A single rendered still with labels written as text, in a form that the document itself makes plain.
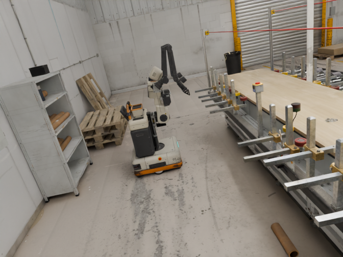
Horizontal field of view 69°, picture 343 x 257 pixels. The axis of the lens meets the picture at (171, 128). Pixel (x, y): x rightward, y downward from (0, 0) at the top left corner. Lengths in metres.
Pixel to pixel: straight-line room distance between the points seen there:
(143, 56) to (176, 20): 1.70
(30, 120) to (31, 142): 0.27
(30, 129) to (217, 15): 7.61
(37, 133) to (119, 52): 6.39
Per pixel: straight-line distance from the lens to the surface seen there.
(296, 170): 2.01
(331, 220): 1.26
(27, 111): 3.31
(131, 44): 9.27
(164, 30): 9.26
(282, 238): 2.38
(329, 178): 1.50
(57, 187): 3.64
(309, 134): 1.69
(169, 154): 3.35
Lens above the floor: 1.78
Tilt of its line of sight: 21 degrees down
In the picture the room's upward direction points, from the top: 12 degrees counter-clockwise
